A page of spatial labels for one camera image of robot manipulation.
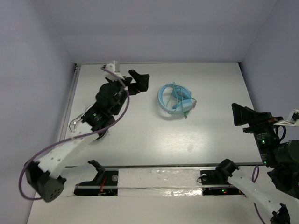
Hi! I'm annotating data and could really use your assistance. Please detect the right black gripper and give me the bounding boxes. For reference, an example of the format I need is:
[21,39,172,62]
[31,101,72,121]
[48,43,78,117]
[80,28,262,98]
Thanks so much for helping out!
[231,101,283,165]

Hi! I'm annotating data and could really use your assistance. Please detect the light blue headphones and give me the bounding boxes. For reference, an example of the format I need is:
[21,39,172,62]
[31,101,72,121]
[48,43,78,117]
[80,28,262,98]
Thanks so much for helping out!
[157,82,197,118]

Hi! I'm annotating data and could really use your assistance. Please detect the green headphone cable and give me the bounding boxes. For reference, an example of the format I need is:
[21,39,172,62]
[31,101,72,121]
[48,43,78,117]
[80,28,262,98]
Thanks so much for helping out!
[164,81,198,119]

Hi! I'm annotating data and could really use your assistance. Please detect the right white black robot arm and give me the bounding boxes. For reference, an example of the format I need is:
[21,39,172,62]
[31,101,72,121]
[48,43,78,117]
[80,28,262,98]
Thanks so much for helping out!
[215,103,299,224]

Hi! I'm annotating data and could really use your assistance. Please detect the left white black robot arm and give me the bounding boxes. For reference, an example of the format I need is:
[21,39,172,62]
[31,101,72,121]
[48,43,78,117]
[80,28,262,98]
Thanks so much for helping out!
[18,67,150,203]

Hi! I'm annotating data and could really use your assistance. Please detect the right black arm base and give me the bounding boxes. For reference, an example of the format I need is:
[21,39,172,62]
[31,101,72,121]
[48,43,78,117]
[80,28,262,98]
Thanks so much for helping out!
[197,159,243,196]

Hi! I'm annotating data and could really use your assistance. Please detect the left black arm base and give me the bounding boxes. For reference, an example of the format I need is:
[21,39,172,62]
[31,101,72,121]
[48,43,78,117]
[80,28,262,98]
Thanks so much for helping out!
[74,160,119,196]

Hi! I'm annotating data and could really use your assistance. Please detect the silver foil tape strip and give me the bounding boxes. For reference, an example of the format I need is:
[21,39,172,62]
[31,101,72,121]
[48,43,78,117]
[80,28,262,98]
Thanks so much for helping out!
[117,168,202,197]

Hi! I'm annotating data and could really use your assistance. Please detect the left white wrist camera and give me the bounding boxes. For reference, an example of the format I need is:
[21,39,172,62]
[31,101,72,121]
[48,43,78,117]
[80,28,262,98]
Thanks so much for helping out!
[101,60,124,82]

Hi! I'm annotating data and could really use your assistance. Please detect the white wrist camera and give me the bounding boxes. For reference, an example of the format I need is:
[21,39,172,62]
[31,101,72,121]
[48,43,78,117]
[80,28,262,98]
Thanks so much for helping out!
[275,109,299,127]
[101,60,124,82]

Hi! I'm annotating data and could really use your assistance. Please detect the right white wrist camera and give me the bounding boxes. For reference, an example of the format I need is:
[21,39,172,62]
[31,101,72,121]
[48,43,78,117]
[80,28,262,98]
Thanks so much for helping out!
[275,109,299,127]

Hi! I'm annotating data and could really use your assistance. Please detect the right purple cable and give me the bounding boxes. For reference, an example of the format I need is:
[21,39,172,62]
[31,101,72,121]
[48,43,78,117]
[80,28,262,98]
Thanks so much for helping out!
[251,165,267,224]

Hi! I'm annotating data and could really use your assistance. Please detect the purple cable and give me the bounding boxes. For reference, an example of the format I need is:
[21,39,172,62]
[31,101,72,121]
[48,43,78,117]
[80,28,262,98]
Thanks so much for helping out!
[251,165,267,224]
[19,66,130,201]

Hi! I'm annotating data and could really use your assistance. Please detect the black white cable bundle device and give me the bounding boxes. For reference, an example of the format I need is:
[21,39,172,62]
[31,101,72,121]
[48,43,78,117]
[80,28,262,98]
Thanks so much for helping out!
[69,103,110,142]

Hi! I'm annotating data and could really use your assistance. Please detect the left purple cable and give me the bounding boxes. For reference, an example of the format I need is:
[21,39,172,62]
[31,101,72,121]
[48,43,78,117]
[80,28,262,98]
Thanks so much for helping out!
[19,66,130,201]

